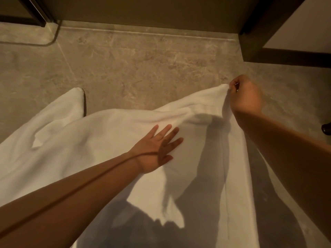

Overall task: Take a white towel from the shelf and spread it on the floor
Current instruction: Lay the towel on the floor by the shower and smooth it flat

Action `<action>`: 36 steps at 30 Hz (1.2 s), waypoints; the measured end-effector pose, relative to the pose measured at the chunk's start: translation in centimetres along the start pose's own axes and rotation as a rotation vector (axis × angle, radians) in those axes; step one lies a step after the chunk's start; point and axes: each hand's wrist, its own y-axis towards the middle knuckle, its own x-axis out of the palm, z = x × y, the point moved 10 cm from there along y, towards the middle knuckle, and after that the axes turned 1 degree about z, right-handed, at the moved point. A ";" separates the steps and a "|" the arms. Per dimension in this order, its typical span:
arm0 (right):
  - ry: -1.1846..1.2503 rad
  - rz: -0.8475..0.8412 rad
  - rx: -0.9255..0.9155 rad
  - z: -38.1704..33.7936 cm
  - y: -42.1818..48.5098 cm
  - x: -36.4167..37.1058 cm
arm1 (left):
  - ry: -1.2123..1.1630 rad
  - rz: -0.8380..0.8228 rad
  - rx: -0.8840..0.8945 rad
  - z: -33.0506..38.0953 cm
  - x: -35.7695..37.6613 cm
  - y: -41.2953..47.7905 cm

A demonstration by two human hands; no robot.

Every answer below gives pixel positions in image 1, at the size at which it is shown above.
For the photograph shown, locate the person's right hand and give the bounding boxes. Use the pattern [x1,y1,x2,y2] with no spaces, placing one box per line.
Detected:
[227,74,265,117]

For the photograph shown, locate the person's left forearm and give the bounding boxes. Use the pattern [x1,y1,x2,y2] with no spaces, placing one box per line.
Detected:
[0,152,143,248]

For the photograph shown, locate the person's left hand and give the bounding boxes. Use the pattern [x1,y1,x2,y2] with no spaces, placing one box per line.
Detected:
[128,124,184,175]

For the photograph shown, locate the small white towel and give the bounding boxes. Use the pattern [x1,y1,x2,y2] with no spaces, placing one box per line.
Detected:
[0,84,260,248]

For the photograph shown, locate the bronze glass shower door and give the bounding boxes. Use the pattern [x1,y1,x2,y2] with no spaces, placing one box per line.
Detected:
[39,0,262,34]
[0,0,53,28]

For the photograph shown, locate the person's right forearm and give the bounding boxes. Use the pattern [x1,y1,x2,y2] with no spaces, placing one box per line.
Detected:
[232,111,331,242]

